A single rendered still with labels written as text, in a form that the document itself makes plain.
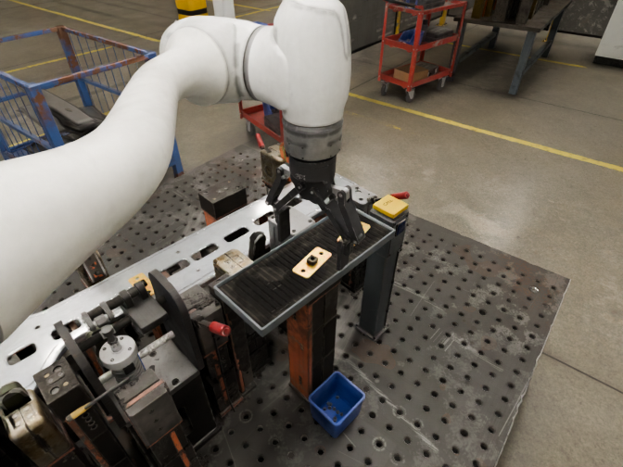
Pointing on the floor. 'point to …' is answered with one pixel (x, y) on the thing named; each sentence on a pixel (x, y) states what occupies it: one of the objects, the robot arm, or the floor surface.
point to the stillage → (58, 129)
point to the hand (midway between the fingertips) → (312, 246)
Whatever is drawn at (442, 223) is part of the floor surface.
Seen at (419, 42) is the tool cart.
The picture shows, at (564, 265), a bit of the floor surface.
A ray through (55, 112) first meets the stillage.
